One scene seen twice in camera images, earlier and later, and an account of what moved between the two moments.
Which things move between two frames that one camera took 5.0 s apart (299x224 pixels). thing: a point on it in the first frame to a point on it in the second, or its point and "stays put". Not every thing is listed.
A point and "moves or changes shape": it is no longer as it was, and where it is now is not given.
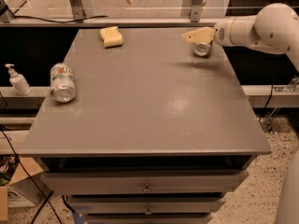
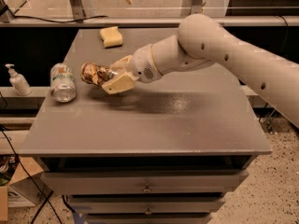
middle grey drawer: x=148 y=205 stays put
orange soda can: x=202 y=49 moves or changes shape
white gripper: x=220 y=34 to x=142 y=63
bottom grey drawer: x=148 y=217 stays put
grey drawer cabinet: x=145 y=125 stays put
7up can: x=63 y=85 stays put
